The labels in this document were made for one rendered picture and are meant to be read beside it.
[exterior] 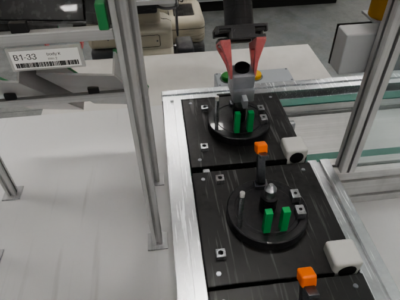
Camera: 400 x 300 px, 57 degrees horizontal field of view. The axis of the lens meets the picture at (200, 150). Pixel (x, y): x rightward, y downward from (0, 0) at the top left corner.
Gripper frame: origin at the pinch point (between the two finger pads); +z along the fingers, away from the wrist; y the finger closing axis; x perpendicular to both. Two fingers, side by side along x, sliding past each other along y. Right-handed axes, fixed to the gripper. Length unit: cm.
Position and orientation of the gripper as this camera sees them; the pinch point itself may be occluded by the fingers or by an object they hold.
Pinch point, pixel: (242, 74)
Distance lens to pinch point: 76.6
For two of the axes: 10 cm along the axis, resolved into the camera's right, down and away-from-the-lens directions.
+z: 0.8, 9.9, 1.3
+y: 9.9, -0.9, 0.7
